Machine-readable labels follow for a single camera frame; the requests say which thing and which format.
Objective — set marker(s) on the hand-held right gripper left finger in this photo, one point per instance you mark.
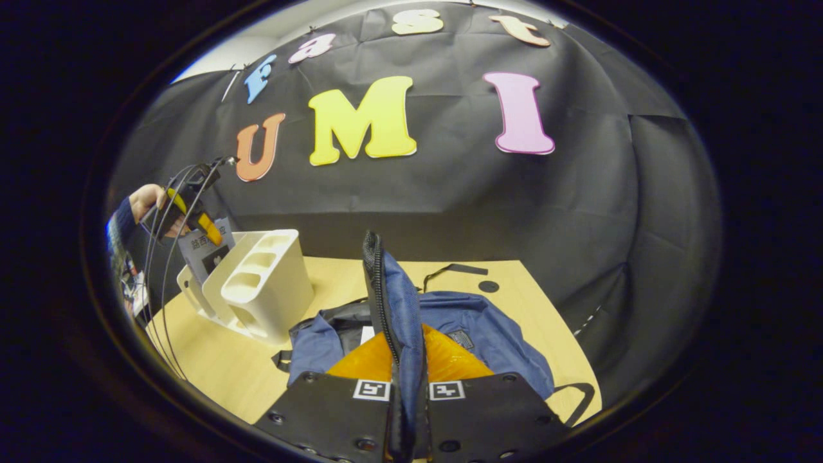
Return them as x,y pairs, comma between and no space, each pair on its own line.
321,411

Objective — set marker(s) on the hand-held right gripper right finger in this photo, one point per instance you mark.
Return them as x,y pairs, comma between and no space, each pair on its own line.
488,411

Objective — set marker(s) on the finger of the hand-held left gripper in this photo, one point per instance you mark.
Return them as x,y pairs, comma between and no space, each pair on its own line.
209,226

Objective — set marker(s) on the white bookshelf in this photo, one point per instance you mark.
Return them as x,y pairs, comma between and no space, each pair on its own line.
270,283

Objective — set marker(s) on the blue schoolbag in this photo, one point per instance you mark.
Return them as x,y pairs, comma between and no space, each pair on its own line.
488,328

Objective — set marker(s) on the white side table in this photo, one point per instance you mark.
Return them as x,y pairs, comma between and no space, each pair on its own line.
137,297

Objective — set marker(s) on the black round table cap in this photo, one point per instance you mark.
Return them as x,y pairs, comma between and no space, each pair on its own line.
488,286

